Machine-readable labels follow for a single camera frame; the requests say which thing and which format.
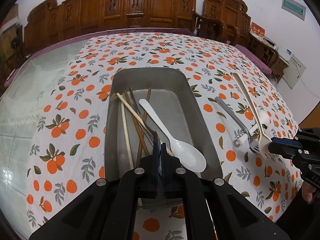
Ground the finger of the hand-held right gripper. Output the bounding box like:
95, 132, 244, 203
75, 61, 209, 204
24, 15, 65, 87
268, 137, 302, 157

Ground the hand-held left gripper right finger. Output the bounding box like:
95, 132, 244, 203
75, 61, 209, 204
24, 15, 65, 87
161, 143, 290, 240

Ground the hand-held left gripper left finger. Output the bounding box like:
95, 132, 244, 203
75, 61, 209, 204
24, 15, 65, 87
29, 134, 161, 240

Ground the cream plastic fork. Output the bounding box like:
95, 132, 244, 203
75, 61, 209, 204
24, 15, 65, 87
231, 72, 272, 158

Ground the large white plastic spoon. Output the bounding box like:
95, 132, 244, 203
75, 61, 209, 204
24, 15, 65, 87
139, 99, 207, 172

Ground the light wooden chopstick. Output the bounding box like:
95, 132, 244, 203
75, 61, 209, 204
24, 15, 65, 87
120, 97, 143, 207
116, 93, 175, 156

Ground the brown wooden chopstick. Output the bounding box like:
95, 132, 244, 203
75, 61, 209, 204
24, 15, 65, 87
136, 87, 152, 167
124, 92, 150, 157

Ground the rectangular metal tray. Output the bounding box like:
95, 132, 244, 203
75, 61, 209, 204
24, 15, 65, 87
104, 67, 224, 208

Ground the person's right hand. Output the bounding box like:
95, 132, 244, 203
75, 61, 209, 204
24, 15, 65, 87
302, 182, 316, 203

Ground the small white ceramic spoon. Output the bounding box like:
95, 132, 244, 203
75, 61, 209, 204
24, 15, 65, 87
235, 111, 270, 147

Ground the small purple seat cushion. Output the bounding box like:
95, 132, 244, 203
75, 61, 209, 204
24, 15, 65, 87
235, 44, 273, 74

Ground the white appliance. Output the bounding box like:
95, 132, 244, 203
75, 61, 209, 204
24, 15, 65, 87
277, 45, 293, 61

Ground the wooden side chair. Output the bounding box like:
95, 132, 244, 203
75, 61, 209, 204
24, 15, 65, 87
247, 34, 279, 73

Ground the orange print tablecloth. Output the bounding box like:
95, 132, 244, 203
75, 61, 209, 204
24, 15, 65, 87
26, 32, 304, 240

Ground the red desk calendar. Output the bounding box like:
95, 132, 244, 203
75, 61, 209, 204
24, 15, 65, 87
250, 22, 266, 37

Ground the carved wooden armchair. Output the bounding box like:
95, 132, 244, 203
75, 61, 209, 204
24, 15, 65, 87
194, 0, 252, 47

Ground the long purple seat cushion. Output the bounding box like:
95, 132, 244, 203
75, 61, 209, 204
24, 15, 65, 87
4, 27, 196, 87

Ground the carved wooden bench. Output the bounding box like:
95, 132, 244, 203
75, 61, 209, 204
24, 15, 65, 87
23, 0, 197, 43

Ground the cardboard box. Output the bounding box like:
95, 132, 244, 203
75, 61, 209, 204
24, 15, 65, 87
0, 4, 19, 32

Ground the white wall box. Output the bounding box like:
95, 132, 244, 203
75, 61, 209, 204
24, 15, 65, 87
285, 56, 307, 89

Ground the green wall panel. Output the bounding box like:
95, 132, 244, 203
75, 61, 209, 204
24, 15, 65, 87
281, 0, 307, 21

